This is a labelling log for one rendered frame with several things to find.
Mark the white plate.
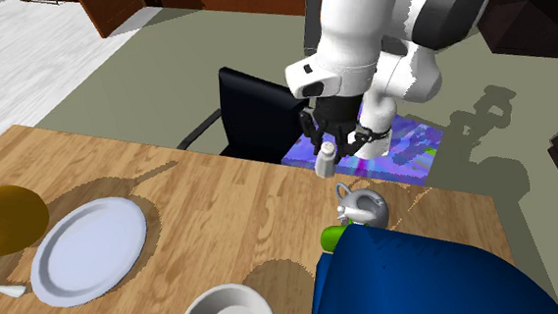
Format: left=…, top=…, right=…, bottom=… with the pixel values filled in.
left=25, top=194, right=152, bottom=311

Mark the large blue rounded object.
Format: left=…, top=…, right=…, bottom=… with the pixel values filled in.
left=304, top=212, right=558, bottom=314

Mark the black chair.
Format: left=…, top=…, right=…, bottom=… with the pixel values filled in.
left=173, top=62, right=313, bottom=171

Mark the silver teapot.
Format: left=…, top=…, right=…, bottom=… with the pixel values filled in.
left=333, top=180, right=391, bottom=233

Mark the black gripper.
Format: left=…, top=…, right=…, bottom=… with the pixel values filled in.
left=297, top=92, right=378, bottom=167

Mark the purple patterned robot stand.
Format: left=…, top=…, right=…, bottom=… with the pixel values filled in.
left=278, top=100, right=447, bottom=195

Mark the dark brown cabinet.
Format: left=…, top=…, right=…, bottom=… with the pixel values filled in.
left=475, top=0, right=558, bottom=67

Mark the white salt shaker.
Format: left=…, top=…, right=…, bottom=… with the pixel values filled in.
left=313, top=140, right=340, bottom=181

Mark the wooden table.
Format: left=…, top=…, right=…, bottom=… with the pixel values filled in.
left=0, top=98, right=519, bottom=314

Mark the white bowl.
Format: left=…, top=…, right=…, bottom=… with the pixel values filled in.
left=172, top=280, right=279, bottom=314

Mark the green cylinder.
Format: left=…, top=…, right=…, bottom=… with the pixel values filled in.
left=319, top=224, right=358, bottom=254

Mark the yellow-brown rounded object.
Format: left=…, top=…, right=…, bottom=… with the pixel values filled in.
left=0, top=182, right=52, bottom=258

